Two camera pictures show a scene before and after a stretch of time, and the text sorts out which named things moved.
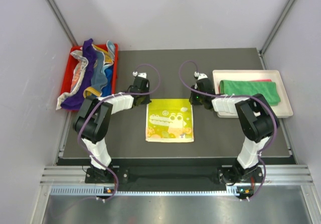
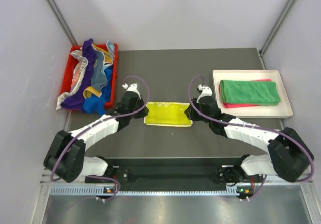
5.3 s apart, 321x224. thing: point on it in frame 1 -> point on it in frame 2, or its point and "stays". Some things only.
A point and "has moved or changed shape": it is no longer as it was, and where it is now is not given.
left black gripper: x=147 y=100 -> x=143 y=113
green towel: x=267 y=89 stays
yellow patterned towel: x=169 y=120 has moved or changed shape
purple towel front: x=76 y=103 stays
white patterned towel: x=79 y=71 stays
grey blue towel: x=99 y=80 stays
